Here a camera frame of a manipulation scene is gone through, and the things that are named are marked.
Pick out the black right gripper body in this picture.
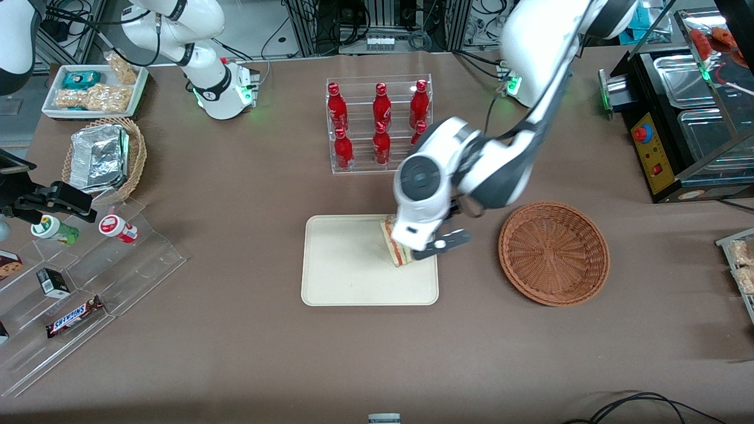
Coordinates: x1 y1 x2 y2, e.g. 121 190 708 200
0 177 57 223

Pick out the triangle sandwich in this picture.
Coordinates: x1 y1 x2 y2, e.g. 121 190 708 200
380 216 414 268

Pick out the light oval wicker basket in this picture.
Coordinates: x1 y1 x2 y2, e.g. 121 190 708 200
62 117 148 204

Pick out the beige plastic tray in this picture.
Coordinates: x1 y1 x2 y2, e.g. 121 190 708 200
301 214 439 307

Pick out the white rectangular snack tray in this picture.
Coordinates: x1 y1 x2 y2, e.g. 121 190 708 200
41 64 150 120

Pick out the brown round wicker basket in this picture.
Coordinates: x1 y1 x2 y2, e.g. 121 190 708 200
498 201 611 307

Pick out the tray with pastries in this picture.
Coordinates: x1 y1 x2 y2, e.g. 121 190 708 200
716 228 754 324

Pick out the white green small bottle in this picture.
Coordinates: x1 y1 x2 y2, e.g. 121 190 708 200
31 215 80 246

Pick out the silver foil container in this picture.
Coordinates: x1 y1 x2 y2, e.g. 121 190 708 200
70 124 130 194

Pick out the white red small bottle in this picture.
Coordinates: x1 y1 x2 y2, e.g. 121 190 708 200
98 214 140 244

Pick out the brown cookie box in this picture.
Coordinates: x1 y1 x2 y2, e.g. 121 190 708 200
0 250 24 282

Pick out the clear acrylic bottle rack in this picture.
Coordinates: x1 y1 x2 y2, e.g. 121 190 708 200
326 74 434 174

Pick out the small black box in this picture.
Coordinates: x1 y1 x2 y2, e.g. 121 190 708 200
37 268 71 298

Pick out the clear acrylic stepped stand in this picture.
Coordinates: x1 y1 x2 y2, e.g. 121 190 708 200
0 197 187 398

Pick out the peanut snack bag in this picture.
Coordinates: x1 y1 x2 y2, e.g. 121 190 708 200
103 52 139 85
56 84 131 112

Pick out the Snickers chocolate bar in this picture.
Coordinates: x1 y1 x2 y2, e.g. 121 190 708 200
46 296 105 339

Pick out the teal snack packet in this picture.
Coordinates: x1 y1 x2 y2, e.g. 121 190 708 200
62 71 102 90

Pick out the metal equipment rack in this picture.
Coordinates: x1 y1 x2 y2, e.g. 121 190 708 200
283 0 472 57

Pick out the black food warmer appliance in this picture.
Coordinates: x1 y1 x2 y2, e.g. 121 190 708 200
598 7 754 204

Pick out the teal box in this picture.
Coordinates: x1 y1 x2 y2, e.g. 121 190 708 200
619 9 672 43

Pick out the red packaged food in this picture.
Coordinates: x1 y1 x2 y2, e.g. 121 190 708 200
689 26 746 67

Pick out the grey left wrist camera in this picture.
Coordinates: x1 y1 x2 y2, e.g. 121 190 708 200
411 228 472 261

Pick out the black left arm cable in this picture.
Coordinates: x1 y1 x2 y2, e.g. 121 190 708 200
484 91 508 137

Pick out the black floor cable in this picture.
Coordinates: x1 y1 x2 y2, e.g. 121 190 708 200
563 392 728 424

